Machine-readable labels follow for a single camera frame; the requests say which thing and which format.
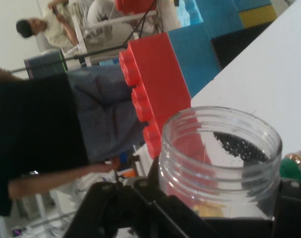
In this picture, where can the spice bottle green cap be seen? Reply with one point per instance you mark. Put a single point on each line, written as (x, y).
(292, 171)

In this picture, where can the blue foam block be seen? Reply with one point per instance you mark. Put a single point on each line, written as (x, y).
(192, 62)
(187, 12)

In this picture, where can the person in black shirt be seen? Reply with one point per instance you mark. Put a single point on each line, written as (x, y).
(28, 124)

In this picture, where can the bare person forearm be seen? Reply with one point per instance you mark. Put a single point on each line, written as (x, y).
(53, 179)

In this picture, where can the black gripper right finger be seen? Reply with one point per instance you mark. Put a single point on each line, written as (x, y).
(292, 210)

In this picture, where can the seated person light clothes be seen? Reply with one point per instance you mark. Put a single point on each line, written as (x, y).
(56, 29)

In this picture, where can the white metal frame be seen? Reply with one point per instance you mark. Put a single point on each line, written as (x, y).
(80, 44)

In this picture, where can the black foam block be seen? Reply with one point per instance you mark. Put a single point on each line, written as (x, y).
(229, 49)

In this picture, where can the dark computer case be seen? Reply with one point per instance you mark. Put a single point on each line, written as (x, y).
(44, 65)

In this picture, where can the clear plastic jar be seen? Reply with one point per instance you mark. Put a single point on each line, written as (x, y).
(219, 178)

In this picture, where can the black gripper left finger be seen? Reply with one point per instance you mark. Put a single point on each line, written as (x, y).
(140, 210)

